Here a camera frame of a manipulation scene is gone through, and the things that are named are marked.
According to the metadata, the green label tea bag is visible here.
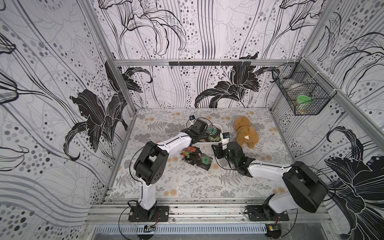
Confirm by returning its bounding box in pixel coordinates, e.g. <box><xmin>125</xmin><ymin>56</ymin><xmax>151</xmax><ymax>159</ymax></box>
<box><xmin>208</xmin><ymin>135</ymin><xmax>222</xmax><ymax>142</ymax></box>

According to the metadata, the red black tea bag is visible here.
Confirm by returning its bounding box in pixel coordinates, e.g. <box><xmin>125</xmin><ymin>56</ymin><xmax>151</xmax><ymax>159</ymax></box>
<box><xmin>180</xmin><ymin>146</ymin><xmax>197</xmax><ymax>158</ymax></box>

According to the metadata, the small green tea bag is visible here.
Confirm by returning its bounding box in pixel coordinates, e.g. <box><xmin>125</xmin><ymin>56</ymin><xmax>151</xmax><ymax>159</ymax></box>
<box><xmin>197</xmin><ymin>154</ymin><xmax>213</xmax><ymax>171</ymax></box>

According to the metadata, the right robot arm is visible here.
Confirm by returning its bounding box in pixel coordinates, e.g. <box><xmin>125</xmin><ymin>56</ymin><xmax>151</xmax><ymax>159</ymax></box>
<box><xmin>212</xmin><ymin>142</ymin><xmax>329</xmax><ymax>220</ymax></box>

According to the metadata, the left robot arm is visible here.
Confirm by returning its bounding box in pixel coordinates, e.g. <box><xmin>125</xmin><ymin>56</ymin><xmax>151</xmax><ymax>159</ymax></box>
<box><xmin>134</xmin><ymin>119</ymin><xmax>208</xmax><ymax>212</ymax></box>

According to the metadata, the white storage box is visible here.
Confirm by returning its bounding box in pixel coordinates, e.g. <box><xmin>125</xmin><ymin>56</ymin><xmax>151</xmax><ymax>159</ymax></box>
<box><xmin>195</xmin><ymin>124</ymin><xmax>223</xmax><ymax>146</ymax></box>

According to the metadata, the brown teddy bear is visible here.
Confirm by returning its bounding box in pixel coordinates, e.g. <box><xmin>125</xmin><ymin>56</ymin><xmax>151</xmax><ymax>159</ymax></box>
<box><xmin>234</xmin><ymin>116</ymin><xmax>259</xmax><ymax>149</ymax></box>

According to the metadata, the green lid cup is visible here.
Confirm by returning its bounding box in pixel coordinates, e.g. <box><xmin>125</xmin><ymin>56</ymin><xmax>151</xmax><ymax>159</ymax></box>
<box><xmin>296</xmin><ymin>95</ymin><xmax>312</xmax><ymax>114</ymax></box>

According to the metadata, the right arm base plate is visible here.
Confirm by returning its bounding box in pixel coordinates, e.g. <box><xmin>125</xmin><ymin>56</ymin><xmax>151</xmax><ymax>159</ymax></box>
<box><xmin>244</xmin><ymin>205</ymin><xmax>290</xmax><ymax>223</ymax></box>

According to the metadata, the black bar on rail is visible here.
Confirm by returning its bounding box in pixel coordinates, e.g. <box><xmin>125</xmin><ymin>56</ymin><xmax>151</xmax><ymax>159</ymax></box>
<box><xmin>169</xmin><ymin>61</ymin><xmax>251</xmax><ymax>66</ymax></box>

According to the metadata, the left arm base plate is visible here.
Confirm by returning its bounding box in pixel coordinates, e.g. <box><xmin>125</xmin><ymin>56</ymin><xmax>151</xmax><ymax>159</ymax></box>
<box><xmin>129</xmin><ymin>205</ymin><xmax>170</xmax><ymax>223</ymax></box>

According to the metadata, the white cable duct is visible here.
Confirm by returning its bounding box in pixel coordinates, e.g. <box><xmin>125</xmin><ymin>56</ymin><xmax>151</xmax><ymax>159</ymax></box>
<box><xmin>94</xmin><ymin>224</ymin><xmax>267</xmax><ymax>236</ymax></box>

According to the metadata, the black wire basket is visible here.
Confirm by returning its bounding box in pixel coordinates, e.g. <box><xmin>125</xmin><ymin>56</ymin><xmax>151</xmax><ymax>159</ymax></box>
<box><xmin>272</xmin><ymin>63</ymin><xmax>337</xmax><ymax>116</ymax></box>

